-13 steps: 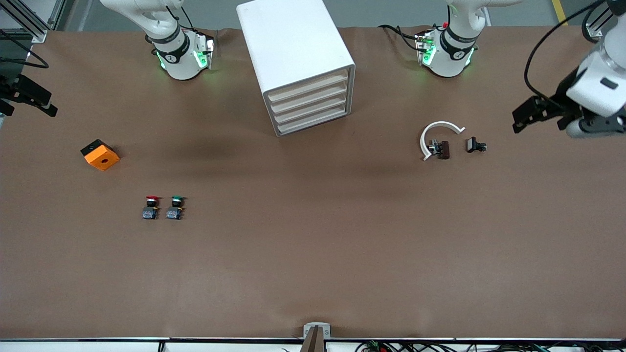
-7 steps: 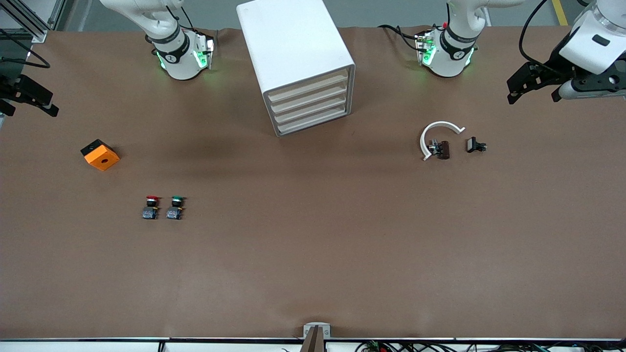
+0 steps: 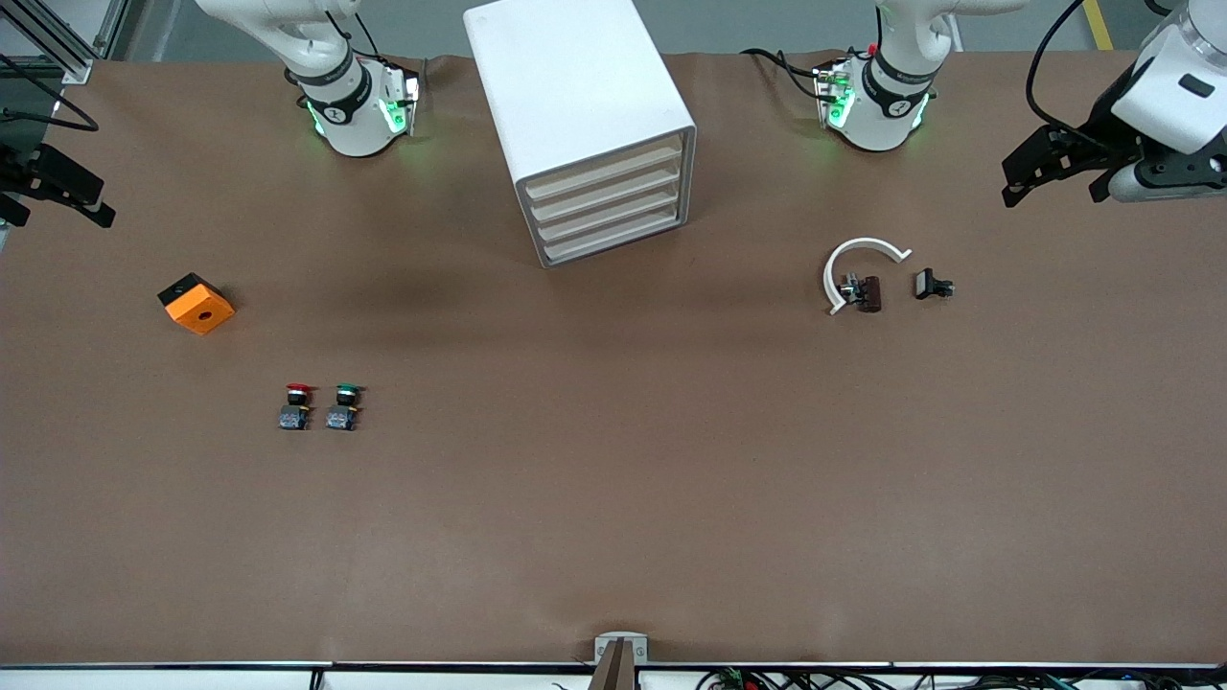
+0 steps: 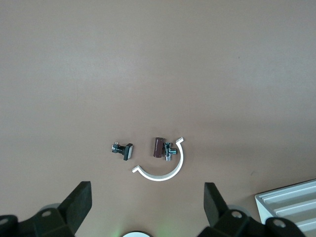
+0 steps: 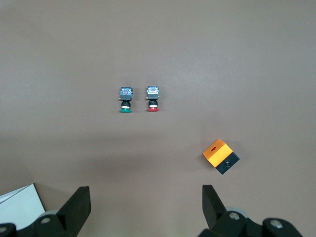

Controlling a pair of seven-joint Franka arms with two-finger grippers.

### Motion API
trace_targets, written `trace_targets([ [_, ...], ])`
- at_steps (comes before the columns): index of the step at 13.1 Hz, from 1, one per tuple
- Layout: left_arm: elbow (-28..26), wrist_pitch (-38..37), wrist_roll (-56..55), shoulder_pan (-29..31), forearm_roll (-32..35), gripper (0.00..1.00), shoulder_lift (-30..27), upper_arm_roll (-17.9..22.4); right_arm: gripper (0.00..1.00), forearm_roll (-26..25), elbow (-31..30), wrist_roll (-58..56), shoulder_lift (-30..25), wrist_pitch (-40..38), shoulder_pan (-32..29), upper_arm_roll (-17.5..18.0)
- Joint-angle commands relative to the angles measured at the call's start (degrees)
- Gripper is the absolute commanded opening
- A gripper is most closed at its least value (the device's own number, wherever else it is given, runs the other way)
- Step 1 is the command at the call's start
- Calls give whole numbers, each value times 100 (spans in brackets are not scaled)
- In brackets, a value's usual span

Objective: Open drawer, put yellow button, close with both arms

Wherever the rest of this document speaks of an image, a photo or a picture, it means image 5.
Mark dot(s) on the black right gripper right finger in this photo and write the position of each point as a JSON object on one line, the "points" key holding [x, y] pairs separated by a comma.
{"points": [[217, 219]]}

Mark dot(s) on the orange and black button box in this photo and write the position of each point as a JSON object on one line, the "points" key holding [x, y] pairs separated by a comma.
{"points": [[218, 155]]}

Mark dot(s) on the red push button switch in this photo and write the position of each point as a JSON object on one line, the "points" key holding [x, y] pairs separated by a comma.
{"points": [[152, 93]]}

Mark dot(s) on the white drawer cabinet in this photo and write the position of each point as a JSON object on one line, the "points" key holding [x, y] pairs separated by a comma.
{"points": [[19, 205]]}

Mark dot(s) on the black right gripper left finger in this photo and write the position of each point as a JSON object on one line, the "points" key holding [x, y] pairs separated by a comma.
{"points": [[71, 214]]}

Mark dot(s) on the green push button switch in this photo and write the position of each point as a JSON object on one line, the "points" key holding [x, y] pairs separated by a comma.
{"points": [[126, 93]]}

